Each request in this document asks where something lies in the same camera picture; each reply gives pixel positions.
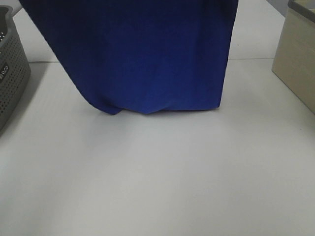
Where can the blue microfibre towel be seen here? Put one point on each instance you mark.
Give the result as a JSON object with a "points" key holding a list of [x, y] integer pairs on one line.
{"points": [[140, 55]]}

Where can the grey perforated plastic basket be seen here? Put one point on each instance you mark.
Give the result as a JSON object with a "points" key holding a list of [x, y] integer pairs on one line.
{"points": [[14, 67]]}

